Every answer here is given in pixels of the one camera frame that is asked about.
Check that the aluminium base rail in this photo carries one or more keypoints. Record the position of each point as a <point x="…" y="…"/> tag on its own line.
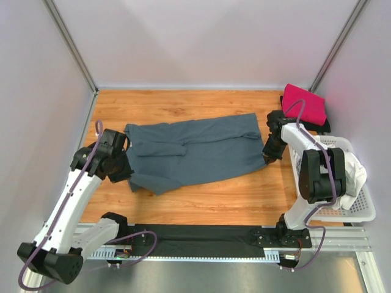
<point x="337" y="238"/>

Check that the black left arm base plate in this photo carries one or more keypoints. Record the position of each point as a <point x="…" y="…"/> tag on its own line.
<point x="142" y="240"/>

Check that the aluminium corner post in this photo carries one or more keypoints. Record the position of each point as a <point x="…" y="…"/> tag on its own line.
<point x="70" y="44"/>
<point x="342" y="37"/>

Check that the blue-grey t-shirt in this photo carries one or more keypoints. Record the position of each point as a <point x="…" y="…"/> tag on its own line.
<point x="167" y="156"/>

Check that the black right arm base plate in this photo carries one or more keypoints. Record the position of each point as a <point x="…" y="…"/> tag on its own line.
<point x="272" y="237"/>

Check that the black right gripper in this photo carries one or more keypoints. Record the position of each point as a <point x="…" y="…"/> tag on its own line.
<point x="270" y="157"/>

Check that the white plastic laundry basket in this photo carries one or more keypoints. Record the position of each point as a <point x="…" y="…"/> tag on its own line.
<point x="362" y="210"/>

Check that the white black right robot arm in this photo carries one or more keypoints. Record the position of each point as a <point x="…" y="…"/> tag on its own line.
<point x="297" y="138"/>

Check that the white t-shirt in basket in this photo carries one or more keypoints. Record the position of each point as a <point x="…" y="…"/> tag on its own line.
<point x="355" y="174"/>

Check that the left aluminium corner post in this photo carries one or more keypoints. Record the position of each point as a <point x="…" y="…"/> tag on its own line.
<point x="70" y="44"/>

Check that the right aluminium corner post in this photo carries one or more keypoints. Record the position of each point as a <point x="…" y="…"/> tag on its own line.
<point x="342" y="37"/>

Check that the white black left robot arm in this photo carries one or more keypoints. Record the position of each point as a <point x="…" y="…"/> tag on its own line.
<point x="56" y="252"/>

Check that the folded pink t-shirt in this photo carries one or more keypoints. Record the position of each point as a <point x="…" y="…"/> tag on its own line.
<point x="298" y="102"/>

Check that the grey slotted cable duct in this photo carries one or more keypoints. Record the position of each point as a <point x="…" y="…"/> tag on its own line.
<point x="112" y="253"/>

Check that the folded black t-shirt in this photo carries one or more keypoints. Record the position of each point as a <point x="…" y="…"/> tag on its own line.
<point x="317" y="126"/>

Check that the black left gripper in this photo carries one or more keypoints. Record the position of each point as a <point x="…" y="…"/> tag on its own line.
<point x="124" y="175"/>

